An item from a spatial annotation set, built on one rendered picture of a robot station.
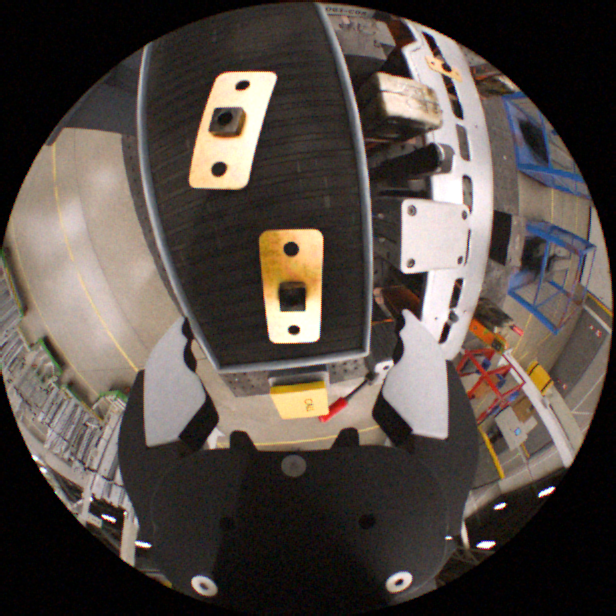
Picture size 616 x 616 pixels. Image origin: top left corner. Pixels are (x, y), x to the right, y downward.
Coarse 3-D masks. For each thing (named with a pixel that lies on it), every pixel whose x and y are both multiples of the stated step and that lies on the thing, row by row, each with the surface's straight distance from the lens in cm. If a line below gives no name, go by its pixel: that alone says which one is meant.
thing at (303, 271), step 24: (264, 240) 12; (288, 240) 12; (312, 240) 12; (264, 264) 12; (288, 264) 12; (312, 264) 12; (264, 288) 13; (288, 288) 12; (312, 288) 13; (288, 312) 14; (312, 312) 14; (288, 336) 15; (312, 336) 15
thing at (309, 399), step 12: (300, 384) 22; (312, 384) 21; (324, 384) 21; (276, 396) 22; (288, 396) 22; (300, 396) 22; (312, 396) 22; (324, 396) 22; (288, 408) 24; (300, 408) 24; (312, 408) 24; (324, 408) 24
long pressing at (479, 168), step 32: (416, 32) 55; (416, 64) 46; (448, 64) 53; (448, 128) 41; (480, 128) 49; (480, 160) 46; (448, 192) 38; (480, 192) 45; (480, 224) 45; (480, 256) 47; (448, 288) 43; (480, 288) 52; (448, 352) 58
